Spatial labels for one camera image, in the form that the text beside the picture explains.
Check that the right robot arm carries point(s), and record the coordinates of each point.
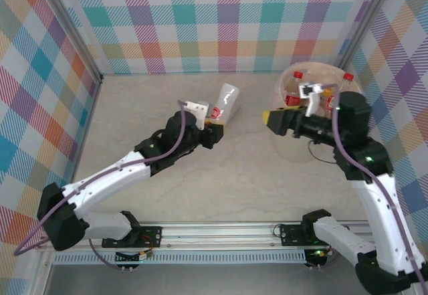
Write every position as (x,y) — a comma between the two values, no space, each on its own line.
(384,208)

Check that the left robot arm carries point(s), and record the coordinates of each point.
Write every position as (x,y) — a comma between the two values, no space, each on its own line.
(110,174)

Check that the black connector bracket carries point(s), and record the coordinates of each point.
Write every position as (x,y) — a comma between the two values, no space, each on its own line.
(312,258)
(122,258)

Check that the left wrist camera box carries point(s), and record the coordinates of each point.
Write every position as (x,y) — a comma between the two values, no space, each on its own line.
(197,109)

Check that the beige round bin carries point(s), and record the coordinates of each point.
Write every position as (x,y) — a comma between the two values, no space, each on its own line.
(291,148)

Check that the grey metal panel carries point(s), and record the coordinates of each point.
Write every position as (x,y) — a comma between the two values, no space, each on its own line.
(217,280)

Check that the clear bottle red oval label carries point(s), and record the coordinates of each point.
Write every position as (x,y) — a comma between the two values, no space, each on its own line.
(227,99)

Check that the yellow power connector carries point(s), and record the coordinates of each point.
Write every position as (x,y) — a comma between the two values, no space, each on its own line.
(147,254)
(321,254)

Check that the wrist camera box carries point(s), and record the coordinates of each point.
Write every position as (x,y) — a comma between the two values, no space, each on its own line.
(197,109)
(312,99)

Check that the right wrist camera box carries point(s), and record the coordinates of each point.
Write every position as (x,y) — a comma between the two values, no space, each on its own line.
(312,99)

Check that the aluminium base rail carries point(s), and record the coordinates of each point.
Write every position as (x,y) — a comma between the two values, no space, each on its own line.
(217,233)

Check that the aluminium frame post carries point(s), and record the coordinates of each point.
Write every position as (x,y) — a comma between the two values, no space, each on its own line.
(75,27)
(364,24)

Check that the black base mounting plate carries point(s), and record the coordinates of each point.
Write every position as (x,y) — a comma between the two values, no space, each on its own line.
(150,236)
(291,234)

